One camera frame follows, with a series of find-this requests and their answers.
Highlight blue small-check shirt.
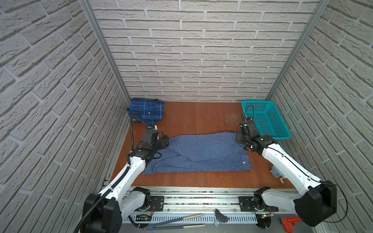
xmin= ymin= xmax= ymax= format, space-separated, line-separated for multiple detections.
xmin=143 ymin=132 xmax=254 ymax=175

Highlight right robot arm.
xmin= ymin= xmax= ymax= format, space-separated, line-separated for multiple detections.
xmin=236 ymin=118 xmax=337 ymax=227

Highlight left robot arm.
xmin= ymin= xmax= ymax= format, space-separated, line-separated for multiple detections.
xmin=74 ymin=125 xmax=170 ymax=233

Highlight teal plastic basket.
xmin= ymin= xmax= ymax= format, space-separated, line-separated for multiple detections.
xmin=241 ymin=101 xmax=291 ymax=141

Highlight folded dark blue plaid shirt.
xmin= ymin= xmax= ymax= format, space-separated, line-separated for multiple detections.
xmin=127 ymin=98 xmax=165 ymax=124

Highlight grey tape dispenser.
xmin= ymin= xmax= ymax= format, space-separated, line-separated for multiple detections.
xmin=270 ymin=166 xmax=286 ymax=183

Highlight small black clip tool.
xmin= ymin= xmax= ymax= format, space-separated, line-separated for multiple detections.
xmin=215 ymin=209 xmax=230 ymax=225

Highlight black round foot disc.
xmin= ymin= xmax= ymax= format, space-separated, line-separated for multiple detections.
xmin=256 ymin=215 xmax=272 ymax=230

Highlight red pipe wrench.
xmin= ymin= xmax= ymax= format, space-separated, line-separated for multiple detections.
xmin=280 ymin=217 xmax=303 ymax=233

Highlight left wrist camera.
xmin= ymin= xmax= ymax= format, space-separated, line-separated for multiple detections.
xmin=147 ymin=124 xmax=158 ymax=130

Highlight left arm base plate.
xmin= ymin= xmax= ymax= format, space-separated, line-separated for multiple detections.
xmin=138 ymin=196 xmax=165 ymax=212

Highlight aluminium rail frame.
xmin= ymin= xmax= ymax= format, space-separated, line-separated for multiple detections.
xmin=83 ymin=186 xmax=324 ymax=225

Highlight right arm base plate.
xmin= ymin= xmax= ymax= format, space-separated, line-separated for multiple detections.
xmin=239 ymin=196 xmax=279 ymax=212

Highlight long blue-handled tongs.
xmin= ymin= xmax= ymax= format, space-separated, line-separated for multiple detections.
xmin=146 ymin=214 xmax=205 ymax=231

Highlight right thin black cable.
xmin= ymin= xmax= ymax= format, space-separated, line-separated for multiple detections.
xmin=244 ymin=104 xmax=349 ymax=224

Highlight left black corrugated cable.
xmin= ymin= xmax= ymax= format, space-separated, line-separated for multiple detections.
xmin=72 ymin=112 xmax=151 ymax=233

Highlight right corner aluminium post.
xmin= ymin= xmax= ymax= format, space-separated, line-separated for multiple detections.
xmin=265 ymin=0 xmax=331 ymax=101

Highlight corner aluminium post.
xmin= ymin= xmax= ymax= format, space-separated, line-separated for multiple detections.
xmin=80 ymin=0 xmax=131 ymax=104
xmin=265 ymin=0 xmax=331 ymax=101

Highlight left corner aluminium post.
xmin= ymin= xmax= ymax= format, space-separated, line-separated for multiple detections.
xmin=80 ymin=0 xmax=131 ymax=104

